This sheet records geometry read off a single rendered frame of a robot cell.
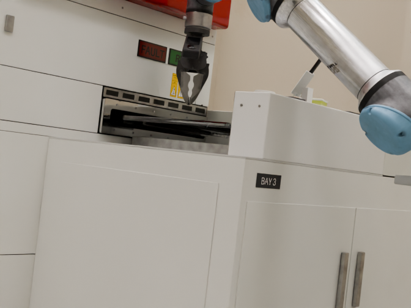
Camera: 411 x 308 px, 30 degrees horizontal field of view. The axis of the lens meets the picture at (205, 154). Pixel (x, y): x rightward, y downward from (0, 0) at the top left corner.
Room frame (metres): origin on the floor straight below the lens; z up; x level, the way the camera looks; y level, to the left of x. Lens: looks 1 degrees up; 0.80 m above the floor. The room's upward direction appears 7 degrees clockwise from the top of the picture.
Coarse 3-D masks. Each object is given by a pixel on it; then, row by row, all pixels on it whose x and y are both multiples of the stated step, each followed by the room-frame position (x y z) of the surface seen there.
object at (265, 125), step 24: (240, 96) 1.64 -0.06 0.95; (264, 96) 1.60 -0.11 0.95; (240, 120) 1.64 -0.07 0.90; (264, 120) 1.60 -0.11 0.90; (288, 120) 1.66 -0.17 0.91; (312, 120) 1.73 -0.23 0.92; (336, 120) 1.81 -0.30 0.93; (240, 144) 1.64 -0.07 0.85; (264, 144) 1.60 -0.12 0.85; (288, 144) 1.66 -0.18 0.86; (312, 144) 1.74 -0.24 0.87; (336, 144) 1.82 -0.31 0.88; (360, 144) 1.91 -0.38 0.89; (336, 168) 1.83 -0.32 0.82; (360, 168) 1.92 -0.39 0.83
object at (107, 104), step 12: (108, 108) 2.08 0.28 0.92; (120, 108) 2.11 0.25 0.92; (132, 108) 2.15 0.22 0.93; (144, 108) 2.19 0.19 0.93; (156, 108) 2.22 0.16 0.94; (108, 120) 2.08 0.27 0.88; (108, 132) 2.09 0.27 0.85; (120, 132) 2.12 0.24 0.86; (132, 132) 2.16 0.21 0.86; (144, 132) 2.19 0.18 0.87; (156, 132) 2.23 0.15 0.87
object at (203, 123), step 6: (132, 120) 2.07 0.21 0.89; (138, 120) 2.05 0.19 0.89; (144, 120) 2.04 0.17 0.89; (150, 120) 2.02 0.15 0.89; (156, 120) 2.01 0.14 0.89; (162, 120) 1.99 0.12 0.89; (168, 120) 1.98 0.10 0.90; (174, 120) 1.97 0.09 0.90; (180, 120) 1.95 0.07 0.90; (186, 120) 1.94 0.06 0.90; (192, 120) 1.93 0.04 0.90; (198, 120) 1.92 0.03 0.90; (204, 120) 1.91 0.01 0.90; (216, 126) 1.88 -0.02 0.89; (222, 126) 1.87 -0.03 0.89; (228, 126) 1.86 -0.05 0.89
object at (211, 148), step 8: (136, 136) 2.13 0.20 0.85; (136, 144) 2.13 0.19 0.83; (144, 144) 2.11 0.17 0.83; (152, 144) 2.09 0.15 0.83; (160, 144) 2.07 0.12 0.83; (168, 144) 2.05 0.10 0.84; (176, 144) 2.03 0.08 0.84; (184, 144) 2.02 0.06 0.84; (192, 144) 2.00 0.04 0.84; (200, 144) 1.98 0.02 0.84; (208, 144) 1.96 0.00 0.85; (216, 144) 1.95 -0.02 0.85; (208, 152) 1.96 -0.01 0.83; (216, 152) 1.95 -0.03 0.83; (224, 152) 1.93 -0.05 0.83
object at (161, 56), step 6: (144, 42) 2.18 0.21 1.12; (144, 48) 2.18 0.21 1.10; (150, 48) 2.20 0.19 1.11; (156, 48) 2.21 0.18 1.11; (162, 48) 2.23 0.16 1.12; (144, 54) 2.18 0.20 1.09; (150, 54) 2.20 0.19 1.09; (156, 54) 2.22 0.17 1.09; (162, 54) 2.24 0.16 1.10; (162, 60) 2.24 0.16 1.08
